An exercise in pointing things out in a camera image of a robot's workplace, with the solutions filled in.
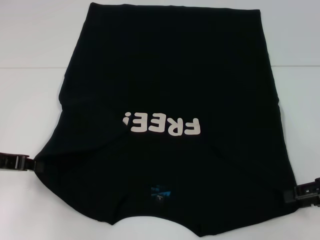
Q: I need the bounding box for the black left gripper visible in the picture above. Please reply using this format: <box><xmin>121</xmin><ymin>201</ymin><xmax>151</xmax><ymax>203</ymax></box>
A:
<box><xmin>0</xmin><ymin>151</ymin><xmax>45</xmax><ymax>175</ymax></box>

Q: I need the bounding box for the black shirt with FREE print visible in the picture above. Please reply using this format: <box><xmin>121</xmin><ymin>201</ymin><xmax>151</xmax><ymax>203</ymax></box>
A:
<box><xmin>33</xmin><ymin>1</ymin><xmax>302</xmax><ymax>240</ymax></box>

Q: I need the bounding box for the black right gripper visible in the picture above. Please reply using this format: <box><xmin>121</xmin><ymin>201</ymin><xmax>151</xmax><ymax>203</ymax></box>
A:
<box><xmin>284</xmin><ymin>176</ymin><xmax>320</xmax><ymax>208</ymax></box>

